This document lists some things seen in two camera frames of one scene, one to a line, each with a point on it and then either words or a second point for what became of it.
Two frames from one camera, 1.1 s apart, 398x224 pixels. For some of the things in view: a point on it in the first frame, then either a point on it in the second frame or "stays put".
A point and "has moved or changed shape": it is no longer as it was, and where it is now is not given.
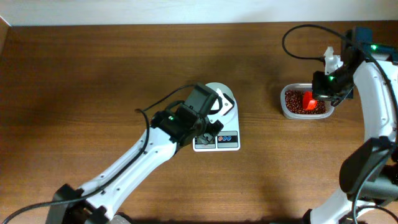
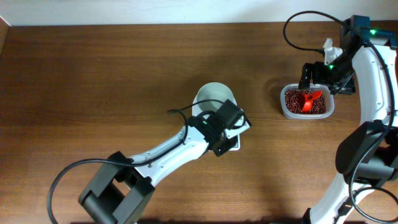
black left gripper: [214, 130] -> [220, 150]
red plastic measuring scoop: [308, 102] has moved or changed shape
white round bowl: [232, 114] stays put
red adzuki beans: [294, 103] stays put
